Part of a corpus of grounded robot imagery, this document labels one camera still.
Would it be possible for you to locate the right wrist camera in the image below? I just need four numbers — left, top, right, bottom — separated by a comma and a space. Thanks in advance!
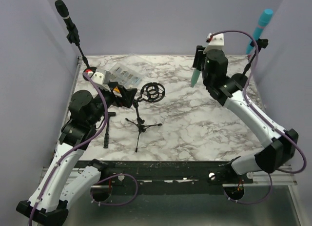
203, 33, 224, 54

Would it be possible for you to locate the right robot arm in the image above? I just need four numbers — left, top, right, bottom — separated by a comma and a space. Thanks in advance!
193, 45, 299, 183

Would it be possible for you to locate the black T-handle tool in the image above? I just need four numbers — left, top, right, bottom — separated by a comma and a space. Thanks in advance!
103, 112, 116, 148

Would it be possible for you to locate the black microphone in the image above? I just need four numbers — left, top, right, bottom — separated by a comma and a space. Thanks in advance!
55, 0, 78, 34

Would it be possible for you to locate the clear plastic screw box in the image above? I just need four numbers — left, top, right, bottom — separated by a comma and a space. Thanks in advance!
109, 63, 144, 88

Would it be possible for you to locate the black tripod shock-mount stand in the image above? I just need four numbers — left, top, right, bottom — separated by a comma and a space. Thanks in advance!
125, 81, 166, 153

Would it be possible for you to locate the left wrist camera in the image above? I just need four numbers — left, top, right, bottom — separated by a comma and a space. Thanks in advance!
84, 67, 111, 91

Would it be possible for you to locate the cyan blue microphone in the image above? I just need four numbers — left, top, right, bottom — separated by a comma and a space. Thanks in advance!
253, 9, 273, 40

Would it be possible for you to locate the black round-base stand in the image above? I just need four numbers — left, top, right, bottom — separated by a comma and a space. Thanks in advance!
67, 28, 97, 77
231, 39, 269, 88

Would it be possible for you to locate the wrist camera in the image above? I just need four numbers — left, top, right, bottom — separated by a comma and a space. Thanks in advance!
84, 67, 111, 91
203, 33, 224, 54

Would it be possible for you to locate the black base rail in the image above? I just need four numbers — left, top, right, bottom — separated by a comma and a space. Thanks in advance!
75, 160, 253, 196

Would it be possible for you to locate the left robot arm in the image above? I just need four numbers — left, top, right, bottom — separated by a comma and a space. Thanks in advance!
16, 82, 137, 226

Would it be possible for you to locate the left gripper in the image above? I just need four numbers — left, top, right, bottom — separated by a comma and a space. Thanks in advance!
89, 82, 137, 126

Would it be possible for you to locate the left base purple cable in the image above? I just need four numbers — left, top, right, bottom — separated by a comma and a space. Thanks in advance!
90, 173, 139, 207

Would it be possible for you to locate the mint green microphone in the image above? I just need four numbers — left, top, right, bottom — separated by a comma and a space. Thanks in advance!
191, 68, 201, 87

